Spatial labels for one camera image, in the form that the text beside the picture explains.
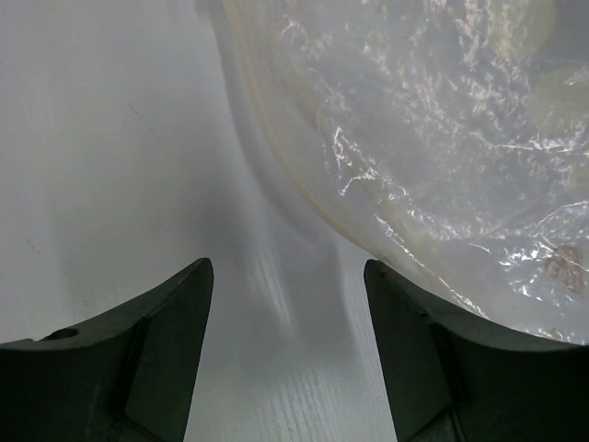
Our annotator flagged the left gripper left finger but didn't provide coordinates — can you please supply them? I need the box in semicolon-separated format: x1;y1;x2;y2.
1;258;214;441

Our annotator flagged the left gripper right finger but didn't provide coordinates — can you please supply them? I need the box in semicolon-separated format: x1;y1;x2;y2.
364;260;588;441

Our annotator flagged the clear zip top bag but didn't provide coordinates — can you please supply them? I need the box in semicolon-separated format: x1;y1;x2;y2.
207;1;588;345

